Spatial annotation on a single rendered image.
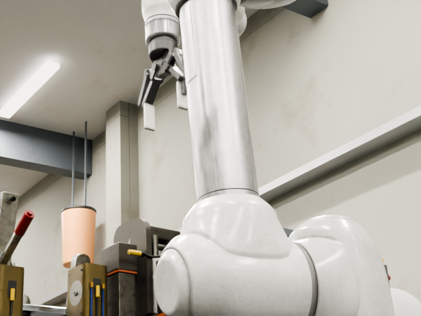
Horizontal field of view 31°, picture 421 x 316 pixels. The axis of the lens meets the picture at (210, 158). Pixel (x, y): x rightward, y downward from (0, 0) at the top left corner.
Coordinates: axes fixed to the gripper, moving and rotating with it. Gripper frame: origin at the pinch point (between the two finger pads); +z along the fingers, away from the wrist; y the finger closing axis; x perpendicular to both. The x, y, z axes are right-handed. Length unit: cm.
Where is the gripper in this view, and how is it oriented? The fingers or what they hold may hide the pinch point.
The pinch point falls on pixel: (165, 115)
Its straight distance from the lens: 186.7
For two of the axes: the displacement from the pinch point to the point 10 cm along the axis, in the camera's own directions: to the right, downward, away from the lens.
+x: -7.7, -2.1, -6.0
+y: -6.4, 3.4, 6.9
